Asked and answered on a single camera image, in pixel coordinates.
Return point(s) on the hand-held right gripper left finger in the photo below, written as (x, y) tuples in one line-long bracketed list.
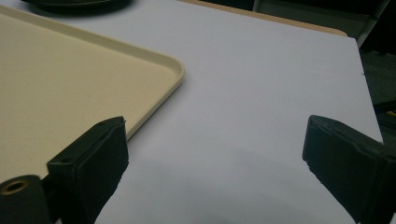
[(93, 168)]

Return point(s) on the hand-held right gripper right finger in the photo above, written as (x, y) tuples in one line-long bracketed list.
[(348, 168)]

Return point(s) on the beige plastic tray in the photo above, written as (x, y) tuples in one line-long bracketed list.
[(77, 84)]

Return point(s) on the dark round object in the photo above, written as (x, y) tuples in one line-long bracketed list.
[(77, 3)]

